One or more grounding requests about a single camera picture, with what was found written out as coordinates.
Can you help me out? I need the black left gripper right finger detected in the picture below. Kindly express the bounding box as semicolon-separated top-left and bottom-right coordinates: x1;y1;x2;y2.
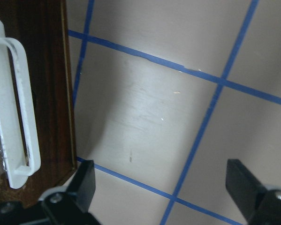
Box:
226;159;268;222

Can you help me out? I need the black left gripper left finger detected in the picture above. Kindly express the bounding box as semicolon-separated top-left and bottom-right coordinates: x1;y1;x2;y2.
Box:
66;160;96;212

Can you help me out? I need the white drawer handle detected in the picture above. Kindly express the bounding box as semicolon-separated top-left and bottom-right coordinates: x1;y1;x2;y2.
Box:
0;21;41;189

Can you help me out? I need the dark wooden drawer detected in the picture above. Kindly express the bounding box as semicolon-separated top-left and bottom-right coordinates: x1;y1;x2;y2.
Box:
0;0;76;207

